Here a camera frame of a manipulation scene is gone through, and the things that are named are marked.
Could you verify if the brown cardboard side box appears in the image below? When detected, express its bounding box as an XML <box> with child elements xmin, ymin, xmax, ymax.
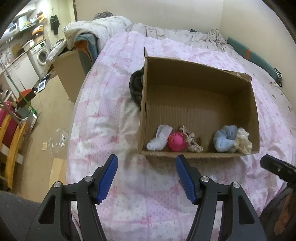
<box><xmin>53</xmin><ymin>50</ymin><xmax>85</xmax><ymax>103</ymax></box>

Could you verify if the clear plastic bag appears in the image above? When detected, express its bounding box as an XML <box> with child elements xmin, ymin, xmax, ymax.
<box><xmin>47</xmin><ymin>128</ymin><xmax>69</xmax><ymax>158</ymax></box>

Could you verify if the white sock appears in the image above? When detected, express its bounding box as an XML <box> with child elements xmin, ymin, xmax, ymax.
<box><xmin>146</xmin><ymin>125</ymin><xmax>173</xmax><ymax>151</ymax></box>

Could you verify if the pink rubber duck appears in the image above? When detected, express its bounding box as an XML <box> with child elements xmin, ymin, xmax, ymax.
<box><xmin>168</xmin><ymin>132</ymin><xmax>187</xmax><ymax>152</ymax></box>

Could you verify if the yellow wooden chair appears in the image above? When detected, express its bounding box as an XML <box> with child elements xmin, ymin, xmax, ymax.
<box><xmin>1</xmin><ymin>122</ymin><xmax>27</xmax><ymax>189</ymax></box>

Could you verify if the dark cloth behind box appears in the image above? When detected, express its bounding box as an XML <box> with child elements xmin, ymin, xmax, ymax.
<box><xmin>129</xmin><ymin>67</ymin><xmax>144</xmax><ymax>108</ymax></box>

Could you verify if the white washing machine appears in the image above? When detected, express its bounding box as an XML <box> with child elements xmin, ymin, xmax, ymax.
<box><xmin>27</xmin><ymin>40</ymin><xmax>50</xmax><ymax>79</ymax></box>

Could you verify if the white rumpled duvet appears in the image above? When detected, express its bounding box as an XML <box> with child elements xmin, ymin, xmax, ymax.
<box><xmin>64</xmin><ymin>16</ymin><xmax>132</xmax><ymax>52</ymax></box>

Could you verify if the beige lace scrunchie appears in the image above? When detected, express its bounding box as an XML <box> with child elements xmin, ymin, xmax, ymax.
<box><xmin>179</xmin><ymin>125</ymin><xmax>203</xmax><ymax>153</ymax></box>

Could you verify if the pink red bin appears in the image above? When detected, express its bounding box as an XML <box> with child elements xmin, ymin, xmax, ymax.
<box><xmin>0</xmin><ymin>108</ymin><xmax>18</xmax><ymax>148</ymax></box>

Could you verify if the light blue fluffy cloth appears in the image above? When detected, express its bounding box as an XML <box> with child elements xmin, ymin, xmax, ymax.
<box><xmin>213</xmin><ymin>125</ymin><xmax>238</xmax><ymax>153</ymax></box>

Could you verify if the teal cushion orange stripe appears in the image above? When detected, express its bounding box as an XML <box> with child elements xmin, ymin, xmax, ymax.
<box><xmin>227</xmin><ymin>37</ymin><xmax>283</xmax><ymax>88</ymax></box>

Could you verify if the cream fluffy cloth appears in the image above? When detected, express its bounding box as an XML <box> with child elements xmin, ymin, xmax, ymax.
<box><xmin>234</xmin><ymin>128</ymin><xmax>252</xmax><ymax>155</ymax></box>

